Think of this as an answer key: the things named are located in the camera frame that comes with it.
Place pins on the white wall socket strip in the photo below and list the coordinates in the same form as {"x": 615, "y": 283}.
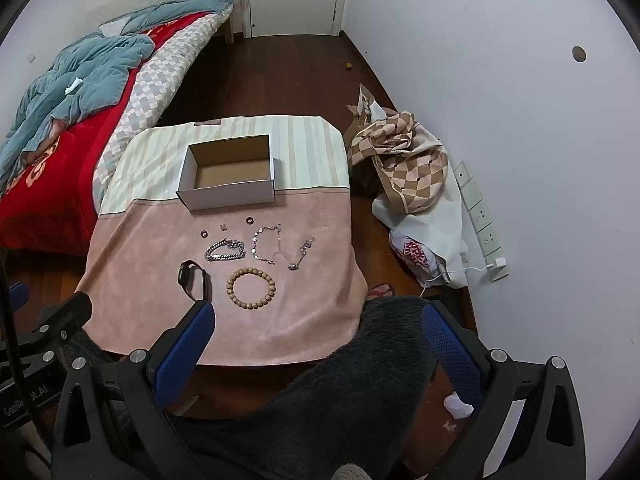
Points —
{"x": 480, "y": 220}

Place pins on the beige checkered cloth pile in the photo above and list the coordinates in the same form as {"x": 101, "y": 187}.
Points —
{"x": 400, "y": 150}

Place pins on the white plastic bag red print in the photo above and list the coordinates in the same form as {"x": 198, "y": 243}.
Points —
{"x": 417, "y": 255}

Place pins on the blue-grey quilt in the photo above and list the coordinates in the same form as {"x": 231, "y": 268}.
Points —
{"x": 90, "y": 75}

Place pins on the checkered bed sheet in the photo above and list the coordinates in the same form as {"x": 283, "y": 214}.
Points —
{"x": 160, "y": 75}

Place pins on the white tissue on quilt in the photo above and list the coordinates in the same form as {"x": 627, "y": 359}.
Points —
{"x": 74, "y": 86}

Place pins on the red blanket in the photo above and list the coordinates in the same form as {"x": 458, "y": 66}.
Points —
{"x": 60, "y": 170}

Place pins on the crumpled white tissue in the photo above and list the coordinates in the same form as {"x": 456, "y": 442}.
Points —
{"x": 457, "y": 405}

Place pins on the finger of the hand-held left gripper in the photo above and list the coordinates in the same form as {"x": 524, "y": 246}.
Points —
{"x": 65, "y": 315}
{"x": 16, "y": 294}

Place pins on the white cardboard box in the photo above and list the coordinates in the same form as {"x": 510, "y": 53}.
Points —
{"x": 225, "y": 197}

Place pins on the red slipper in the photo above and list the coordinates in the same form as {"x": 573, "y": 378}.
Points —
{"x": 382, "y": 290}

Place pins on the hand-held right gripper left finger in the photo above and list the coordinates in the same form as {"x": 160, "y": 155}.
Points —
{"x": 185, "y": 355}

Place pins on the pink and striped table cloth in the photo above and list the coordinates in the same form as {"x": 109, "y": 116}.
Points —
{"x": 300, "y": 310}

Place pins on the white charger plug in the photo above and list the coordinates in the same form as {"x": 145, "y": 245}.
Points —
{"x": 499, "y": 261}

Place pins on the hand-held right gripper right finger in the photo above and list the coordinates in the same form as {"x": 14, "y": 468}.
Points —
{"x": 450, "y": 355}

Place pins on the wooden bed leg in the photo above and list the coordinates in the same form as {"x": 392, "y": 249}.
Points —
{"x": 231, "y": 30}

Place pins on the black smart band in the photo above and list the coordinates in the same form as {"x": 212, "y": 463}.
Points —
{"x": 202, "y": 282}

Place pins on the dark grey fuzzy trousers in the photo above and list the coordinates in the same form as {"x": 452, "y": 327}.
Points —
{"x": 350, "y": 385}

